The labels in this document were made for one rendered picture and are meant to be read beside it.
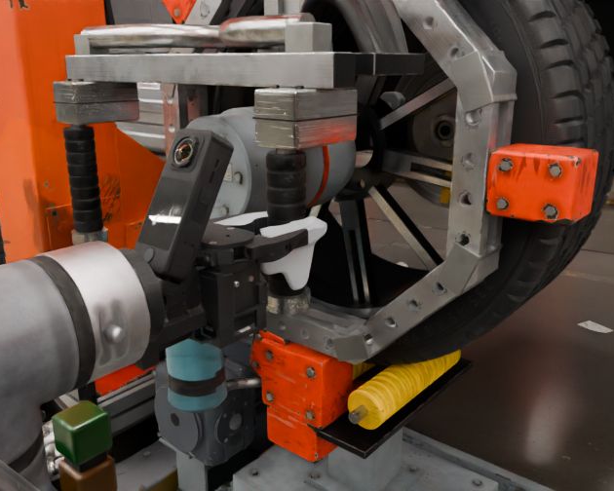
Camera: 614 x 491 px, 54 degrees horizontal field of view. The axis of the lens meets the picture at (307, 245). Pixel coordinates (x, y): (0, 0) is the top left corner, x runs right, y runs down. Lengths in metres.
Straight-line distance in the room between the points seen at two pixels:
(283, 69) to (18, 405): 0.34
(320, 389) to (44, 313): 0.56
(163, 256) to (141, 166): 0.77
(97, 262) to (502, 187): 0.42
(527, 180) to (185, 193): 0.36
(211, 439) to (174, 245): 0.78
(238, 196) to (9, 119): 0.54
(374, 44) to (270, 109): 0.12
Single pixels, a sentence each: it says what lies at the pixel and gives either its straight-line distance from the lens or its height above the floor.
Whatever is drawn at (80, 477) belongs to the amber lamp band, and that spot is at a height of 0.61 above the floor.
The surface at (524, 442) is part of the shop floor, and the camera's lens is 1.79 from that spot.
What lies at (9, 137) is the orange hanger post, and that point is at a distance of 1.13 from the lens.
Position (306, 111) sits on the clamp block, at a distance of 0.52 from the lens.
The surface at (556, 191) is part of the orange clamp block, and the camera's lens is 0.64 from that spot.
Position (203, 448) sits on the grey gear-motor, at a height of 0.28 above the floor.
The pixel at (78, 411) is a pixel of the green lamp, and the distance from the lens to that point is 0.62.
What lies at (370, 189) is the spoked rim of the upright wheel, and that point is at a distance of 0.87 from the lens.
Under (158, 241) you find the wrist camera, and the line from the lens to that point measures 0.45.
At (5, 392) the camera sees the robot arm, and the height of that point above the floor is 0.80.
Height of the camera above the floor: 0.97
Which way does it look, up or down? 17 degrees down
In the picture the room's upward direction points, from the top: straight up
